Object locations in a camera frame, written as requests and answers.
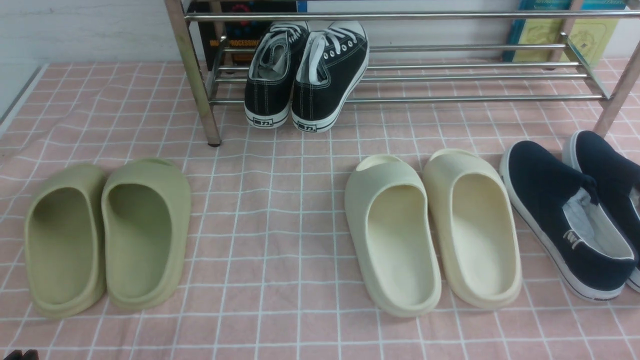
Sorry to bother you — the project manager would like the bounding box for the navy slip-on shoe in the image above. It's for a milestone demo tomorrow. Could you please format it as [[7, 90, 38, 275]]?
[[561, 130, 639, 301], [499, 140, 638, 302]]

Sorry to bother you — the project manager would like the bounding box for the metal shoe rack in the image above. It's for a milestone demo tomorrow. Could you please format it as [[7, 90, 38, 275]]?
[[165, 0, 639, 148]]

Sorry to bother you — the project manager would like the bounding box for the black book behind rack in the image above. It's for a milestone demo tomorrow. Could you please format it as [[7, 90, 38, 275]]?
[[186, 0, 307, 71]]

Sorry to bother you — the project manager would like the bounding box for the teal yellow book behind rack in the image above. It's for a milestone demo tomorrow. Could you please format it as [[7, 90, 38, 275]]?
[[502, 0, 626, 68]]

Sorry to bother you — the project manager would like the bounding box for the left cream slipper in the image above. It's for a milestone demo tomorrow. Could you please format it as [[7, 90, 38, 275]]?
[[343, 153, 442, 318]]

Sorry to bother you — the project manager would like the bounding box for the cream slipper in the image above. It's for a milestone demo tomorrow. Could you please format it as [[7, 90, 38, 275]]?
[[343, 153, 442, 318], [422, 148, 523, 309]]

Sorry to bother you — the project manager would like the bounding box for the left black canvas sneaker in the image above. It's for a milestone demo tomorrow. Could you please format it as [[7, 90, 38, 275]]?
[[244, 21, 310, 129]]

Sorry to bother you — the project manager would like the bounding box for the black canvas sneaker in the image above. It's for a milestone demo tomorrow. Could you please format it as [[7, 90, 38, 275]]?
[[291, 20, 370, 133], [244, 21, 310, 129]]

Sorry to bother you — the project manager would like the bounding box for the pink checkered cloth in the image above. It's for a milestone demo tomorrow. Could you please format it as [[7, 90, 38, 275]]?
[[0, 63, 639, 360]]

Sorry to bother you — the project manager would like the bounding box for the right black canvas sneaker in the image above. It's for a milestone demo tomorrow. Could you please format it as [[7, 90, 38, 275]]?
[[291, 20, 370, 133]]

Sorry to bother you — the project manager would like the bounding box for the right cream slipper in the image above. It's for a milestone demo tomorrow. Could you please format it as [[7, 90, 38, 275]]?
[[422, 148, 523, 309]]

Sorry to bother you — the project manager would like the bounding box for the right olive green slipper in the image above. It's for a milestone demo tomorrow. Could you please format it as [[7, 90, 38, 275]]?
[[101, 157, 192, 311]]

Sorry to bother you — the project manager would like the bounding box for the olive green slipper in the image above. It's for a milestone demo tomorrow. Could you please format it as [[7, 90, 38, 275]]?
[[101, 157, 192, 311], [23, 162, 106, 319]]

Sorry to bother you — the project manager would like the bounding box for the left olive green slipper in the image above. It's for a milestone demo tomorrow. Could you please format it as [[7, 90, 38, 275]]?
[[23, 162, 106, 319]]

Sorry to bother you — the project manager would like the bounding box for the dark object bottom left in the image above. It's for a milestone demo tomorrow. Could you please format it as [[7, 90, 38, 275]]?
[[3, 350, 40, 360]]

